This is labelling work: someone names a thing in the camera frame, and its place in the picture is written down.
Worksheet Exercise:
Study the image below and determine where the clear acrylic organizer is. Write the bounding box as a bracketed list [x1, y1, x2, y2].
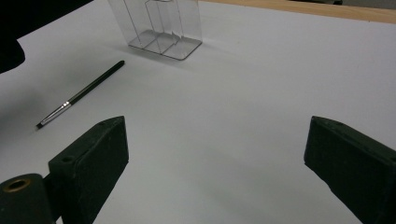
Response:
[106, 0, 204, 62]

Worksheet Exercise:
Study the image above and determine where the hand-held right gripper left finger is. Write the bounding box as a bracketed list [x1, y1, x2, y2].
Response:
[48, 115, 130, 224]

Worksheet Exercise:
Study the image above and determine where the black thin paintbrush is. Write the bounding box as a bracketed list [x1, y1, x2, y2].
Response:
[35, 60, 126, 130]

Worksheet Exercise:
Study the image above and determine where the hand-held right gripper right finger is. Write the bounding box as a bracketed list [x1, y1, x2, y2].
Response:
[304, 115, 396, 224]

